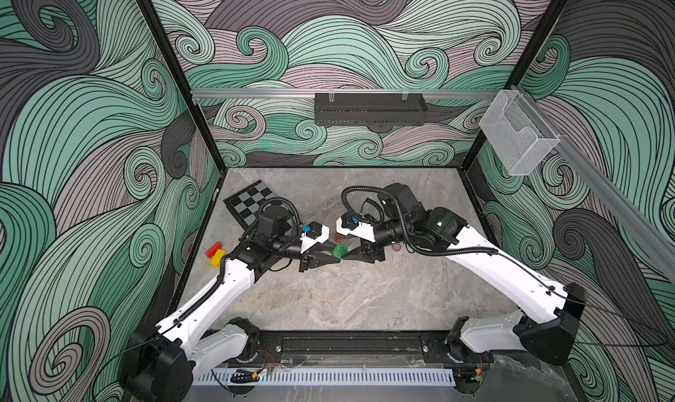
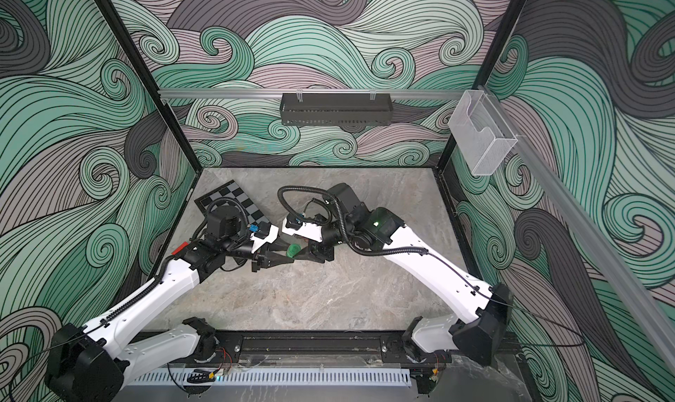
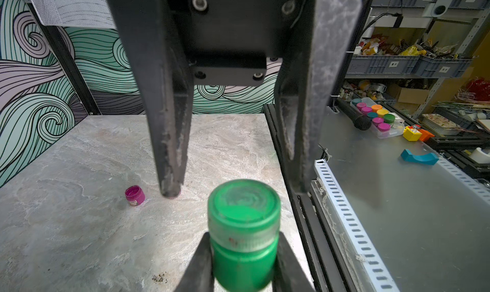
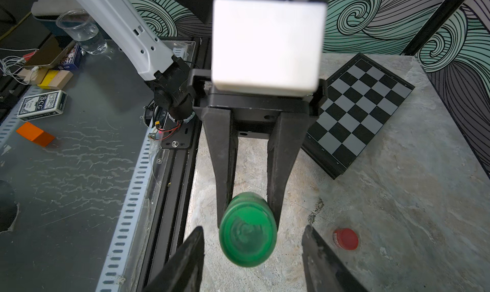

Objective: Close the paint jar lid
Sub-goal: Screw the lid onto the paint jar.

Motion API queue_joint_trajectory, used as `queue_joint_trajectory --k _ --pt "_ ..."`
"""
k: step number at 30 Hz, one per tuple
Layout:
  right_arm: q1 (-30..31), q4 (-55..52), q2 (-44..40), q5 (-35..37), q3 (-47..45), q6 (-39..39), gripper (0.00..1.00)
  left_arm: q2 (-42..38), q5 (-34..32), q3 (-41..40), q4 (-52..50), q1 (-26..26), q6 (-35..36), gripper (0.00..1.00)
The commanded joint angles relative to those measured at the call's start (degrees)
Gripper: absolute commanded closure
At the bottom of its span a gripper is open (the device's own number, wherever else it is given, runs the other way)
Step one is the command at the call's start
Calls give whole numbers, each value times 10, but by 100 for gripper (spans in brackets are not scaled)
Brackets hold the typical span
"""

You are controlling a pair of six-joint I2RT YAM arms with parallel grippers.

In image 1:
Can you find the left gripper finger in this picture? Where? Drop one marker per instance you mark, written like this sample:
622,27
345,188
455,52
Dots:
323,250
318,260

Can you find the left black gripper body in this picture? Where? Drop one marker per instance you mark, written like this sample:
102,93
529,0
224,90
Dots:
306,260

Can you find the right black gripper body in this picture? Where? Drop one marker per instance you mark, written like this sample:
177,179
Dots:
373,249

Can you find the green paint jar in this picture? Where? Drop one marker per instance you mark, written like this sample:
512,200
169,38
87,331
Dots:
340,251

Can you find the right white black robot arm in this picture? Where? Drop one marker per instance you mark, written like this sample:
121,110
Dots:
549,313

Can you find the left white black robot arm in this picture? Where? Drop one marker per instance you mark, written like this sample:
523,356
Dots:
161,362

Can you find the black white chessboard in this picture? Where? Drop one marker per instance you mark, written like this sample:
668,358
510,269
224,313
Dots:
244,204

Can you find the yellow block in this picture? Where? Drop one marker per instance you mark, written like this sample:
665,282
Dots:
217,258

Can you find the red block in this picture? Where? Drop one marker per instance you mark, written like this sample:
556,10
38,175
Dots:
213,250

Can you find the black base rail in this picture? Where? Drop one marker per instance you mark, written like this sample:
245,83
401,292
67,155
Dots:
432,346

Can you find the black wall tray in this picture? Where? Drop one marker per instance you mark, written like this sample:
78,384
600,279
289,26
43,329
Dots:
373,110

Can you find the white slotted cable duct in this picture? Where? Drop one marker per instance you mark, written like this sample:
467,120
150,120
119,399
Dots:
337,377

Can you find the clear plastic wall holder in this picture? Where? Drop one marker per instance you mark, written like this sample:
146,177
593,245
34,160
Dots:
518,132

